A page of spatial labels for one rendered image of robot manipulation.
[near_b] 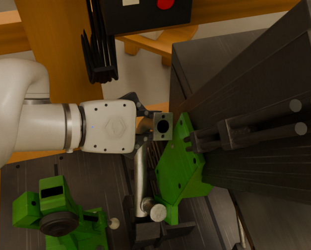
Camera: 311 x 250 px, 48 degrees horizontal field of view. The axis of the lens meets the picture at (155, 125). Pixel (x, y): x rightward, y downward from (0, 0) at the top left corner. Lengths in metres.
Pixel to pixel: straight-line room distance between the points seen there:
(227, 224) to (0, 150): 0.67
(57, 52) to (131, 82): 1.65
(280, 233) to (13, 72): 0.55
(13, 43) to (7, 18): 0.06
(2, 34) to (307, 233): 0.80
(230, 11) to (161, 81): 1.52
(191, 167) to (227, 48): 0.34
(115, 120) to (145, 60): 2.00
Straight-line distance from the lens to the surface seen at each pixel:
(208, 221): 0.97
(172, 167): 0.73
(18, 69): 0.55
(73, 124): 0.62
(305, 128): 0.27
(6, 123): 0.49
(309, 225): 0.77
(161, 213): 0.77
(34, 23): 0.81
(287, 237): 0.75
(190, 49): 0.85
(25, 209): 0.75
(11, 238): 1.02
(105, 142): 0.65
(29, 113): 0.61
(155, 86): 2.45
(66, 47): 0.86
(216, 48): 0.86
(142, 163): 0.83
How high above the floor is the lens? 1.80
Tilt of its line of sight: 53 degrees down
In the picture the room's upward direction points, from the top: straight up
